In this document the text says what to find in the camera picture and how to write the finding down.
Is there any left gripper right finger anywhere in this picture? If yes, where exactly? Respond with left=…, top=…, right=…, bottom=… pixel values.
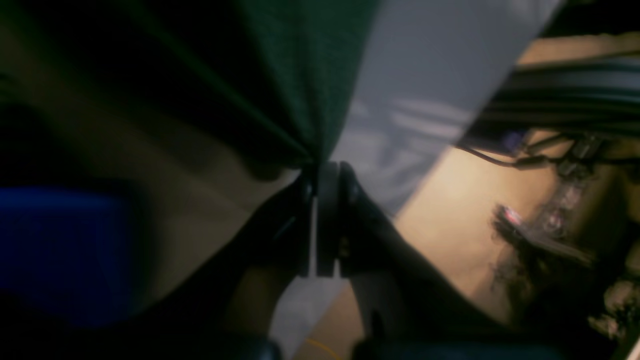
left=316, top=162, right=531, bottom=360

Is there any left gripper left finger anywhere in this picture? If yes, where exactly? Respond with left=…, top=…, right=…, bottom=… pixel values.
left=100, top=170, right=317, bottom=360

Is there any blue box with black knob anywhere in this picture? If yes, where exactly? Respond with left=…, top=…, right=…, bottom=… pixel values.
left=0, top=187, right=142, bottom=328

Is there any dark green t-shirt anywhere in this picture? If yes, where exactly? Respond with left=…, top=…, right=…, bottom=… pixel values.
left=1, top=0, right=380, bottom=167

